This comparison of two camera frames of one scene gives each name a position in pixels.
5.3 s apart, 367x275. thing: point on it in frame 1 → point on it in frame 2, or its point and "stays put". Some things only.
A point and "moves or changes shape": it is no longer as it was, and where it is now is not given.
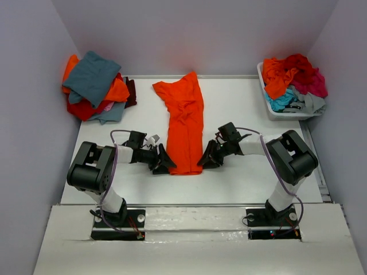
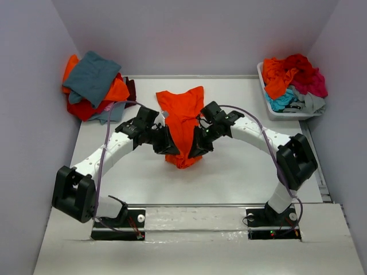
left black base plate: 127,224 stays put
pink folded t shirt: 108,107 stays put
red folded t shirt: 84,110 stays put
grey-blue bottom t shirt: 114,114 stays put
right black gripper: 207,154 → 199,147
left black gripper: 160,169 → 167,145
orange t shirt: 185,99 moves or changes shape
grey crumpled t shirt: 307,102 stays put
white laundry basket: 276,116 stays put
